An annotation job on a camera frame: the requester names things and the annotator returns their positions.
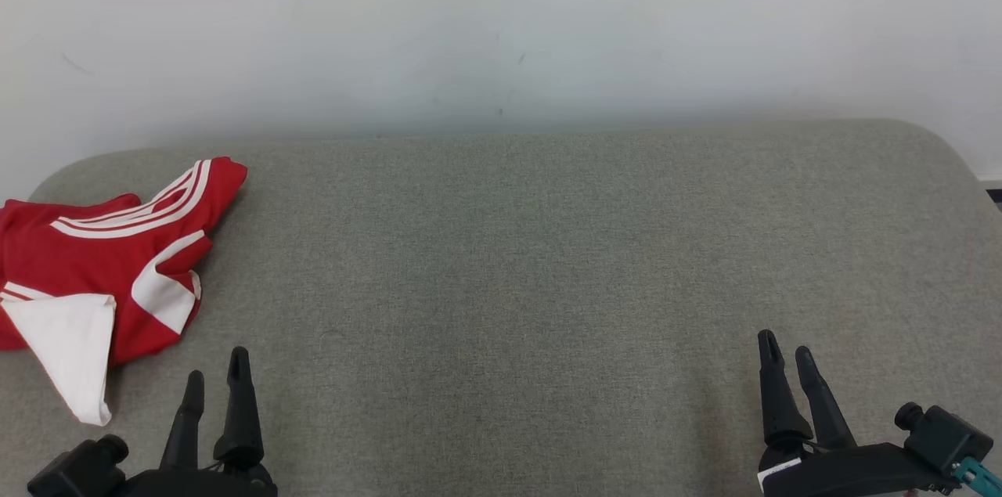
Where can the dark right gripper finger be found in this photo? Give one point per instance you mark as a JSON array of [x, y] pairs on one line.
[[828, 415], [779, 403]]

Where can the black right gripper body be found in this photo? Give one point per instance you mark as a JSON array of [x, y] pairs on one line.
[[853, 473]]

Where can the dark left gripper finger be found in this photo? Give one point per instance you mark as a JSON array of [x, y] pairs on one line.
[[184, 434], [241, 419]]

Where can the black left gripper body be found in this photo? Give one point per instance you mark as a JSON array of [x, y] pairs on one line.
[[203, 484]]

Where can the red shirt with white sleeves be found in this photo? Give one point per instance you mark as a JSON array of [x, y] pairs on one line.
[[70, 254]]

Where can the grey fabric sofa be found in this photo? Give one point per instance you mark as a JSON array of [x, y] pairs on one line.
[[501, 286]]

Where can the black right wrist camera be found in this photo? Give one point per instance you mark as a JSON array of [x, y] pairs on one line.
[[943, 434]]

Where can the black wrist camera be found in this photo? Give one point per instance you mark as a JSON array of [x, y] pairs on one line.
[[78, 469], [943, 434]]

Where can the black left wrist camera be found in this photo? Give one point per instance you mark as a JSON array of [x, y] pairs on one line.
[[78, 469]]

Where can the teal right camera connector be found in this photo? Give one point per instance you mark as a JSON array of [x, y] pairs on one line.
[[978, 475]]

